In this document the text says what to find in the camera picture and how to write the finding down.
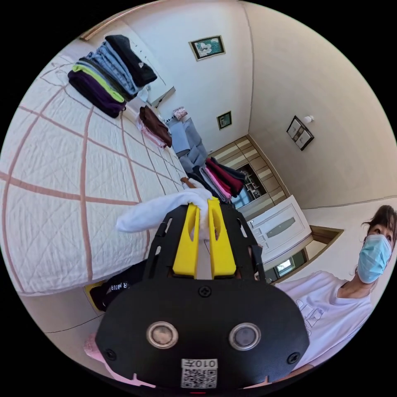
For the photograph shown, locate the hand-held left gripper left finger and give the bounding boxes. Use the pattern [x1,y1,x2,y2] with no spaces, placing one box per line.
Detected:
[172,203,200,277]

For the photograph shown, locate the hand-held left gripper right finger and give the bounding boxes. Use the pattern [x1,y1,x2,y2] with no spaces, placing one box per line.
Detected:
[207,196,237,278]

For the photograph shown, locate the white short sleeve with pattern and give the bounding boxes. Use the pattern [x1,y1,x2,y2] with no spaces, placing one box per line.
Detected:
[115,187,218,243]

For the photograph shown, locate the person's left hand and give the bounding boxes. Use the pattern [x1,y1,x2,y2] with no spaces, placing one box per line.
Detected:
[83,333,156,389]

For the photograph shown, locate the white door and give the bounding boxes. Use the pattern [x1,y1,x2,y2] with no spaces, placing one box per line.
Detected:
[246,194,313,265]

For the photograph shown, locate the red and pink clothes pile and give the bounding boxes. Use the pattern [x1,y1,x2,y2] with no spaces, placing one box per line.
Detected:
[186,156,247,203]

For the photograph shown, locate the wooden cupboard with shelves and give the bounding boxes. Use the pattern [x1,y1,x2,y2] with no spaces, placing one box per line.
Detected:
[207,134,289,215]

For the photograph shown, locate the black garment with lettering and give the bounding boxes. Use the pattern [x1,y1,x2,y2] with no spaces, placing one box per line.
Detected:
[89,272,139,313]

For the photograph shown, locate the grey armchair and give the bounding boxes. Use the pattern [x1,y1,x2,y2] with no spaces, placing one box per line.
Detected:
[168,117,209,172]

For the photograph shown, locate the brown and pink clothes pile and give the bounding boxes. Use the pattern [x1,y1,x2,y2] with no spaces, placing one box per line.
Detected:
[136,106,173,150]

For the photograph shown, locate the person's body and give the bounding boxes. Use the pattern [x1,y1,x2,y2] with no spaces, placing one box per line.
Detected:
[275,204,397,371]

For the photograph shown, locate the bed with white checked quilt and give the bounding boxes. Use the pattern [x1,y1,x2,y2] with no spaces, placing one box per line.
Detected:
[0,6,194,296]

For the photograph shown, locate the white nightstand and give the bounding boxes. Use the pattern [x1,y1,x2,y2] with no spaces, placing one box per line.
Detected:
[147,86,176,108]

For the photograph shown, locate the pile of clothes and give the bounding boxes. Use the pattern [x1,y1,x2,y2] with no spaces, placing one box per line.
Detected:
[67,34,158,119]

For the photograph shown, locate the small framed wall picture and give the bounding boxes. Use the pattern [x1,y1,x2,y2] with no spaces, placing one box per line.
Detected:
[216,110,233,131]

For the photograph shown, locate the dark framed wall picture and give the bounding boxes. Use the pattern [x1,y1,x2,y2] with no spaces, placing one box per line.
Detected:
[286,115,315,152]

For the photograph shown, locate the large framed wall picture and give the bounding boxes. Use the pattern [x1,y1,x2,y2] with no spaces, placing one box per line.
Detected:
[189,35,226,62]

